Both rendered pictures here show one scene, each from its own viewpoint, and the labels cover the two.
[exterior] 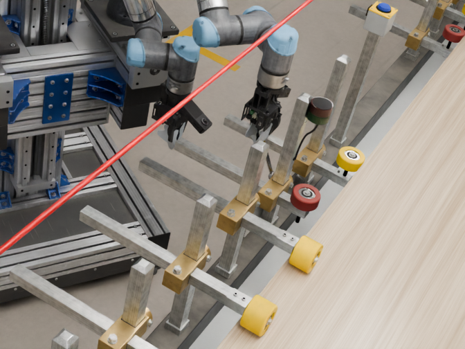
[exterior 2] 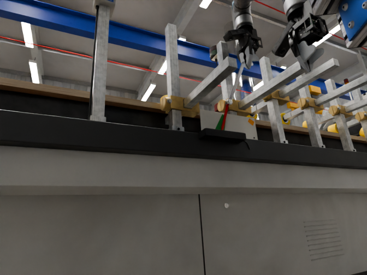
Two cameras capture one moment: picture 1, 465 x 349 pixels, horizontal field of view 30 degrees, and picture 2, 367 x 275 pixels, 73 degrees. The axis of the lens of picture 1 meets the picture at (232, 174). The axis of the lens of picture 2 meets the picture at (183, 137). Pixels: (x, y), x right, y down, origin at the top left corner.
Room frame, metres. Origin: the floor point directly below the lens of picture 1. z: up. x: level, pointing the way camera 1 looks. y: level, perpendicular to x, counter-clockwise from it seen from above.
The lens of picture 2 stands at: (2.72, 0.33, 0.42)
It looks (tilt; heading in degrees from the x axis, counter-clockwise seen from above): 19 degrees up; 222
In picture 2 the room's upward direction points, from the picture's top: 3 degrees counter-clockwise
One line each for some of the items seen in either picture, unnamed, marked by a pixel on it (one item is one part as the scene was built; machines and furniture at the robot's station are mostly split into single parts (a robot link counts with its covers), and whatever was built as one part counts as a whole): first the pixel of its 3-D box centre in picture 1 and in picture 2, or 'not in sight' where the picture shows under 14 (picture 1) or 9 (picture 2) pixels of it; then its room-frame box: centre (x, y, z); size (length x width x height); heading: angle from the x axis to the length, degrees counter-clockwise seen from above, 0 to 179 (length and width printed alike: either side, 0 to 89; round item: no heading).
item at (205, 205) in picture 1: (189, 271); (308, 110); (1.44, 0.04, 0.91); 0.04 x 0.04 x 0.48; 70
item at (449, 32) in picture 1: (450, 41); not in sight; (3.00, -0.68, 0.85); 0.08 x 0.08 x 0.11
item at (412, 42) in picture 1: (418, 36); not in sight; (3.06, -0.56, 0.81); 0.14 x 0.06 x 0.05; 160
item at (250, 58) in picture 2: (251, 131); (253, 58); (1.87, -0.02, 1.04); 0.06 x 0.03 x 0.09; 160
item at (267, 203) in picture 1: (275, 190); (234, 108); (1.88, -0.13, 0.85); 0.14 x 0.06 x 0.05; 160
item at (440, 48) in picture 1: (399, 30); not in sight; (3.07, -0.49, 0.81); 0.44 x 0.03 x 0.04; 70
